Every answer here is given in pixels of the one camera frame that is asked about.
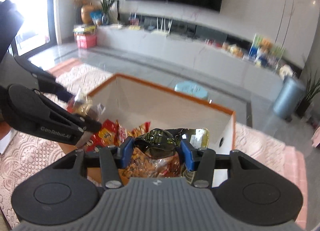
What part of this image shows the red long snack packet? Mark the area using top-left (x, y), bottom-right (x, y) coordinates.
top-left (84, 119), bottom-right (119, 152)

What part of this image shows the gold brown snack packet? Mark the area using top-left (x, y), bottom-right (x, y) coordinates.
top-left (66, 91), bottom-right (106, 121)

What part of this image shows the dark green peanut bag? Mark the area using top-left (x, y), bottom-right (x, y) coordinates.
top-left (119, 128), bottom-right (209, 183)

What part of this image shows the red striped crisps bag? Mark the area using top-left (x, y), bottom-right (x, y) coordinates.
top-left (116, 120), bottom-right (151, 145)

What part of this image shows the orange cardboard box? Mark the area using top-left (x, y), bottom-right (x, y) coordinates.
top-left (57, 73), bottom-right (237, 188)

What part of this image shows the pink storage box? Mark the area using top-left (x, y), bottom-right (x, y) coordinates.
top-left (75, 34), bottom-right (97, 49)

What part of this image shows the light blue stool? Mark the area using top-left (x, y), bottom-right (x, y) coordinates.
top-left (174, 81), bottom-right (209, 100)

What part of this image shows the orange vase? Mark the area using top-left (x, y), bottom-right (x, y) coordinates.
top-left (81, 4), bottom-right (96, 24)

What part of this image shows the potted green plant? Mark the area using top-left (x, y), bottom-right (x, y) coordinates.
top-left (100, 0), bottom-right (119, 25)

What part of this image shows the white tv cabinet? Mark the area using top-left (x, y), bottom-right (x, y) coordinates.
top-left (97, 26), bottom-right (283, 101)

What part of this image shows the snack pile on cabinet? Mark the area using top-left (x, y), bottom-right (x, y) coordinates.
top-left (222, 42), bottom-right (244, 59)

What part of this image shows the white router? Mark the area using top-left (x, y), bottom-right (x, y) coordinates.
top-left (152, 18), bottom-right (173, 36)

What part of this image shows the grey metal trash bin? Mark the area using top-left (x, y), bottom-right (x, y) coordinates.
top-left (272, 76), bottom-right (306, 120)

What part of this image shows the teddy bear gift set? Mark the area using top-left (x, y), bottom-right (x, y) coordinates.
top-left (248, 33), bottom-right (285, 70)

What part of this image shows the tall leafy floor plant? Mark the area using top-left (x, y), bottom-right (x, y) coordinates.
top-left (296, 70), bottom-right (320, 118)

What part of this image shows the pink small heater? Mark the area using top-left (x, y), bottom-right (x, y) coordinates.
top-left (311, 127), bottom-right (320, 148)

